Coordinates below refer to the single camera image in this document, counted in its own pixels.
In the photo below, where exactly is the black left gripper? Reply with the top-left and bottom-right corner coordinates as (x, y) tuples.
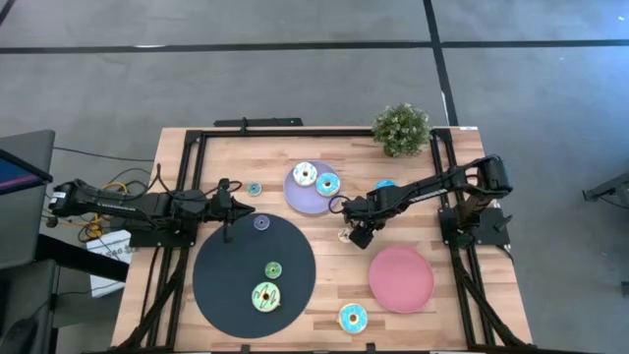
(215, 179), (256, 244)

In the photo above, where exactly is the large light blue donut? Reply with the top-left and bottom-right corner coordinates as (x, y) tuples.
(314, 171), (342, 199)

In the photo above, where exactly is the large white frosted donut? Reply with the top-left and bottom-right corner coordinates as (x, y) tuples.
(292, 161), (318, 188)

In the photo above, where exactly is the large green frosted donut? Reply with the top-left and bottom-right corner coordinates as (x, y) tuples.
(251, 281), (282, 314)

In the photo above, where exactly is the large blue sprinkled donut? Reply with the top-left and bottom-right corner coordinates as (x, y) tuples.
(337, 302), (370, 335)

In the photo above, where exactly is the purple round plate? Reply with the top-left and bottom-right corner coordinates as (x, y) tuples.
(283, 159), (344, 215)

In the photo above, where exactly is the pink round plate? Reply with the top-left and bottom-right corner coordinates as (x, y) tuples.
(368, 245), (435, 315)

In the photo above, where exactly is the small potted green plant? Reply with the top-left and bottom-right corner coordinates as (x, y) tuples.
(372, 101), (432, 159)

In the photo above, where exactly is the round dark woven placemat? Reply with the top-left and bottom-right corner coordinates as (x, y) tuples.
(192, 212), (317, 339)

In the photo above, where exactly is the black mounting bar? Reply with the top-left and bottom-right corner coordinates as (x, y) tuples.
(213, 116), (305, 128)

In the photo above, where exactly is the white cardboard box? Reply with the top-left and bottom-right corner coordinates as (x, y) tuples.
(86, 229), (133, 299)

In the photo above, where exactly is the dark framed computer screen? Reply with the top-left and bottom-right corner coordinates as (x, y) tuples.
(0, 149), (54, 197)

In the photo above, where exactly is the grey metal stand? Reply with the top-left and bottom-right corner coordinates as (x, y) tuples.
(582, 171), (629, 202)

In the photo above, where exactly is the black computer mouse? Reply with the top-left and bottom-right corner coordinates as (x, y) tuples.
(0, 317), (39, 354)

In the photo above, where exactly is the black metal table frame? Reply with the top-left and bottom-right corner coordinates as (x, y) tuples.
(117, 128), (535, 353)

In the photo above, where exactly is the yellow cable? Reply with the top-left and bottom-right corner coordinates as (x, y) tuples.
(63, 181), (130, 241)

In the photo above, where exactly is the thin black floor cable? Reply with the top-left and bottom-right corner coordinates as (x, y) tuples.
(52, 146), (156, 163)

